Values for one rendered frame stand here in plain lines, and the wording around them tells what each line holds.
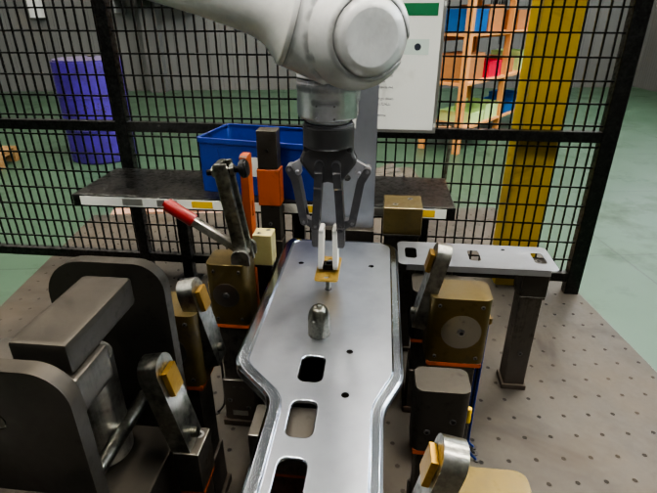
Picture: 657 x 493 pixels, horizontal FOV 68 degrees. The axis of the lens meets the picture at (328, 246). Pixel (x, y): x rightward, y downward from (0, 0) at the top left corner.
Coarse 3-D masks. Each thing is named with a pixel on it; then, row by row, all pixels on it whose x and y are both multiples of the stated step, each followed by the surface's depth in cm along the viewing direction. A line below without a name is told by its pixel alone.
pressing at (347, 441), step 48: (288, 288) 82; (336, 288) 82; (384, 288) 82; (288, 336) 70; (336, 336) 70; (384, 336) 70; (288, 384) 61; (336, 384) 61; (384, 384) 61; (336, 432) 54; (336, 480) 48
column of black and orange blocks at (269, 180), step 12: (264, 132) 101; (276, 132) 100; (264, 144) 102; (276, 144) 101; (264, 156) 103; (276, 156) 102; (264, 168) 104; (276, 168) 104; (264, 180) 105; (276, 180) 105; (264, 192) 106; (276, 192) 106; (264, 204) 107; (276, 204) 107; (264, 216) 109; (276, 216) 108; (276, 228) 110; (276, 240) 111; (276, 264) 114
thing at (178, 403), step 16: (160, 352) 50; (144, 368) 49; (160, 368) 49; (176, 368) 51; (144, 384) 49; (160, 384) 49; (176, 384) 50; (160, 400) 50; (176, 400) 51; (160, 416) 51; (176, 416) 51; (192, 416) 54; (176, 432) 51; (192, 432) 53; (176, 448) 52; (192, 448) 53
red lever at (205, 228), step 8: (168, 208) 77; (176, 208) 77; (184, 208) 78; (176, 216) 78; (184, 216) 78; (192, 216) 78; (192, 224) 78; (200, 224) 78; (208, 224) 79; (208, 232) 79; (216, 232) 79; (216, 240) 79; (224, 240) 79; (232, 248) 80; (248, 248) 80
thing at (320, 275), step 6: (330, 258) 84; (324, 264) 80; (330, 264) 80; (318, 270) 80; (324, 270) 80; (330, 270) 80; (336, 270) 80; (318, 276) 78; (324, 276) 78; (330, 276) 78; (336, 276) 78; (330, 282) 77
